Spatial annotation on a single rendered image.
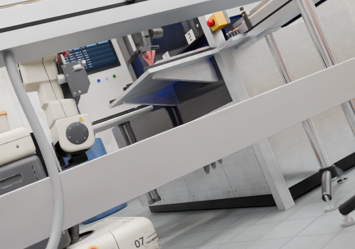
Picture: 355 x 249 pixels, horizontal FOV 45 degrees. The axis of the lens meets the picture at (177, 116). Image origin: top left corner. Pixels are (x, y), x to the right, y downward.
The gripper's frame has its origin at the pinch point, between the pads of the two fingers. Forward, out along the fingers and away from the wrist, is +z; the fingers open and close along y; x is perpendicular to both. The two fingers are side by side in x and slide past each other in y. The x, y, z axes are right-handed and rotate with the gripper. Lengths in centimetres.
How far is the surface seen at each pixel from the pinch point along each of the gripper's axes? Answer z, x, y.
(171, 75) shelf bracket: 6.8, -2.5, 8.2
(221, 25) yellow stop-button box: -9.6, -22.2, 31.1
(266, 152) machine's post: 55, -13, 44
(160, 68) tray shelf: 5.4, -10.9, -1.2
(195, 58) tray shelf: 2.1, -11.3, 18.6
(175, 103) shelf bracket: 11, 47, 33
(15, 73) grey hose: 26, -91, -77
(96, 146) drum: -8, 342, 64
